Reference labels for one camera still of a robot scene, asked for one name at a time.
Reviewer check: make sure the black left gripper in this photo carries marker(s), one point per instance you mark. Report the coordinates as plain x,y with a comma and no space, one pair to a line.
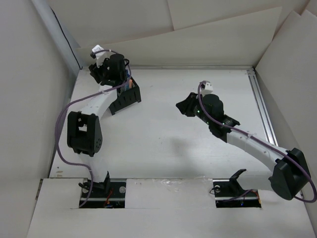
96,71

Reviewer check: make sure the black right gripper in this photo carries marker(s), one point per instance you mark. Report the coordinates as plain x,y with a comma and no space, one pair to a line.
186,105

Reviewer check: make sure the orange capped glue stick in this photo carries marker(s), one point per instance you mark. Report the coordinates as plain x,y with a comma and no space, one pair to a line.
129,85

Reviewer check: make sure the clear blue spray bottle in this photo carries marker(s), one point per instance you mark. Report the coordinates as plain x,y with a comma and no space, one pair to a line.
128,77

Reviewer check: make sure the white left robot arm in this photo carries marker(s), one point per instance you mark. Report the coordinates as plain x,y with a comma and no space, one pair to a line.
84,134

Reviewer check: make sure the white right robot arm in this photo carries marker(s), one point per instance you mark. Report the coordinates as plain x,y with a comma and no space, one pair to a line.
288,171

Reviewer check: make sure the black slotted organizer box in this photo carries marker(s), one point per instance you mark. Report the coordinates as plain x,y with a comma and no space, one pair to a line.
126,98

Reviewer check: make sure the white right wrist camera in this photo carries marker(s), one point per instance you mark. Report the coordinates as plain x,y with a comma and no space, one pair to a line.
205,88

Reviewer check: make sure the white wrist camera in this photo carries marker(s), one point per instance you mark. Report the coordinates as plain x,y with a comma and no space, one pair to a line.
205,88
98,54

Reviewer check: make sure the aluminium rail back edge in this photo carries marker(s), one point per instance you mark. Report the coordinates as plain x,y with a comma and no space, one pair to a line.
220,67

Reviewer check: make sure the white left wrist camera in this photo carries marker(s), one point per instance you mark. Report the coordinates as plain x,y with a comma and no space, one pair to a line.
98,54

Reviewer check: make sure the aluminium rail right side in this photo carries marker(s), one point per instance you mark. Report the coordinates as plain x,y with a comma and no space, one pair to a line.
267,125

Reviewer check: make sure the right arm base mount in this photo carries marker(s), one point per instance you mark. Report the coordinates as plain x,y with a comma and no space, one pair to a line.
228,193

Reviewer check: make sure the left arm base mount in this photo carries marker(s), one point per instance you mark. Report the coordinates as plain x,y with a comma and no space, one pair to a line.
109,194

